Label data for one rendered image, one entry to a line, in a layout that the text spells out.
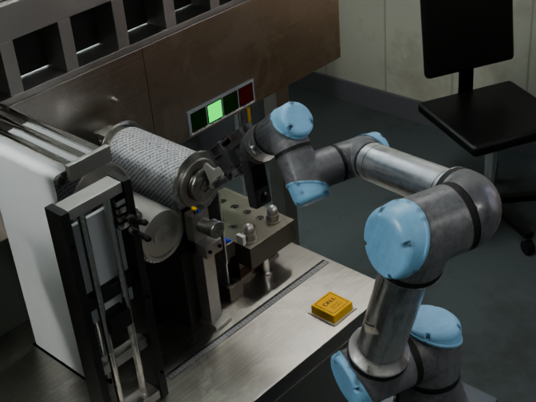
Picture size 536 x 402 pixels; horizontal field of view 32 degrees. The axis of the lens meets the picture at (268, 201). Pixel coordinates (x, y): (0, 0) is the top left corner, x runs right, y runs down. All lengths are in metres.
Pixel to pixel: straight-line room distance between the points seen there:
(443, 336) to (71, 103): 1.00
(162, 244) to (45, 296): 0.28
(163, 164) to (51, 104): 0.30
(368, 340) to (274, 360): 0.46
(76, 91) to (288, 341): 0.75
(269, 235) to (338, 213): 1.98
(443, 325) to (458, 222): 0.42
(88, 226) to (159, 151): 0.39
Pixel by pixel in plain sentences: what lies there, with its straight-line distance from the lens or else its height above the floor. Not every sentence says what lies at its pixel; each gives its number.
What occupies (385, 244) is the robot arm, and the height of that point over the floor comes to 1.47.
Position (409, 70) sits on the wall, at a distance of 4.92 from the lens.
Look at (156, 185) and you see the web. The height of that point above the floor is 1.25.
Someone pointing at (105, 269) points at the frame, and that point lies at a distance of 1.85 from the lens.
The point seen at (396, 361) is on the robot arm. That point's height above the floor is 1.14.
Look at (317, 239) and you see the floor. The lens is 4.09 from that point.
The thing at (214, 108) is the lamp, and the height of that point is 1.19.
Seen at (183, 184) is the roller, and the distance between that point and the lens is 2.05.
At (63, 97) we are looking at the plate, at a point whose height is 1.41.
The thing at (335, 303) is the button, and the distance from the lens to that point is 2.23.
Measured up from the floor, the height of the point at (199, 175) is 1.28.
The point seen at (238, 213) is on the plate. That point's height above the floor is 1.03.
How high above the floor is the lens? 2.31
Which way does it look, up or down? 32 degrees down
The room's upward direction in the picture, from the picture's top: 5 degrees counter-clockwise
